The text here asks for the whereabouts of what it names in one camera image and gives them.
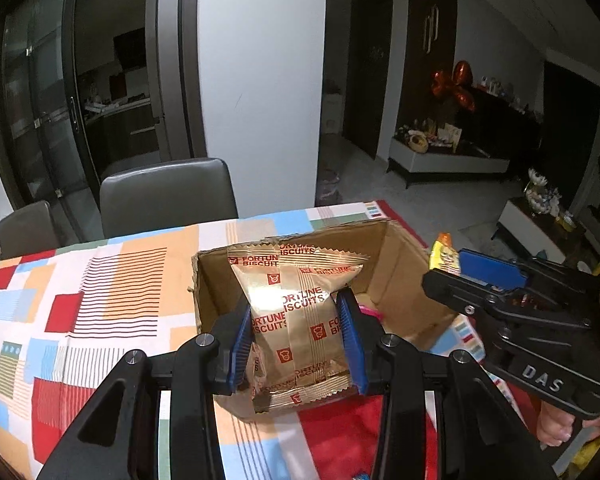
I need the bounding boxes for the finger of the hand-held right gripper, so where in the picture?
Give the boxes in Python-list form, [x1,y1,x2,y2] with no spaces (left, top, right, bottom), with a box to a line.
[457,249,600,307]
[421,269,517,332]

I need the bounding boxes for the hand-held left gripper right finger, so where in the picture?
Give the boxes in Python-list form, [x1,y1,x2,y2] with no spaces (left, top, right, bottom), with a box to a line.
[334,287,556,480]

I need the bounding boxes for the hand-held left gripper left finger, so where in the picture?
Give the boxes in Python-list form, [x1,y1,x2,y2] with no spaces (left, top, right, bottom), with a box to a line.
[35,305,254,480]

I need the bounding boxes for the yellow snack packet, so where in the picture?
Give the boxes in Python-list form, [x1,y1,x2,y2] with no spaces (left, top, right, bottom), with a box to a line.
[428,232,464,276]

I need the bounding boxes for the cardboard box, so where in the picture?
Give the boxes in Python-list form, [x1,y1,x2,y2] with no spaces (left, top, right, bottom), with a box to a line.
[189,217,458,423]

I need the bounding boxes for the gold biscuit packet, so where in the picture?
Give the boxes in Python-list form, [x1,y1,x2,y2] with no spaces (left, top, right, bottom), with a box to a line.
[227,241,371,415]

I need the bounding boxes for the person's right hand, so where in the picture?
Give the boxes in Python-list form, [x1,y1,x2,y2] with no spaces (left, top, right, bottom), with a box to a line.
[535,400,600,448]

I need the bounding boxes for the white coffee table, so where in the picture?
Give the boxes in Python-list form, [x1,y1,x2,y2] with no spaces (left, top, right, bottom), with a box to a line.
[495,197,600,267]

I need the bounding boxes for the white flower ornament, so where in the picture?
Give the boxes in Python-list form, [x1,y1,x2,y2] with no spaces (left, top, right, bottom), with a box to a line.
[525,169,563,217]

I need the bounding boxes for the white low bench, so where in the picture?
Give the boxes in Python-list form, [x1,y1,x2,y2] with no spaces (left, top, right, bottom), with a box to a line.
[387,137,511,190]

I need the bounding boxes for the patchwork printed tablecloth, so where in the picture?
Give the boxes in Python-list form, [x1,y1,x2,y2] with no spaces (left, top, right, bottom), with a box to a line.
[0,200,541,480]

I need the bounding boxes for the dark sideboard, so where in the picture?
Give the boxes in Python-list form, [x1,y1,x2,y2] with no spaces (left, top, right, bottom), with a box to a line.
[455,85,543,161]

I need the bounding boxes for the grey dining chair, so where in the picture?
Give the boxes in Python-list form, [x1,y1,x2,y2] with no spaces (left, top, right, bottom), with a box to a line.
[100,157,239,238]
[0,201,58,261]

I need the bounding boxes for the orange foil balloons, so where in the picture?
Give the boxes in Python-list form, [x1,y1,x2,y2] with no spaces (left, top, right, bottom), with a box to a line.
[431,60,477,113]

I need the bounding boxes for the white floor appliance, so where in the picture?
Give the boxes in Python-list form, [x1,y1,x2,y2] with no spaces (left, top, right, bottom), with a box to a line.
[321,92,342,135]

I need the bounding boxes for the dark interior door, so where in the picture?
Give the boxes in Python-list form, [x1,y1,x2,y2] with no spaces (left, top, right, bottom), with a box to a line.
[342,0,393,161]

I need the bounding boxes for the glass sliding door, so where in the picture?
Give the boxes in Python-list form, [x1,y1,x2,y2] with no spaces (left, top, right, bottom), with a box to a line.
[0,0,106,241]

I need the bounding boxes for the dark door with gold handles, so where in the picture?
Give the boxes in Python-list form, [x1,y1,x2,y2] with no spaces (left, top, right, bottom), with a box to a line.
[407,0,458,161]

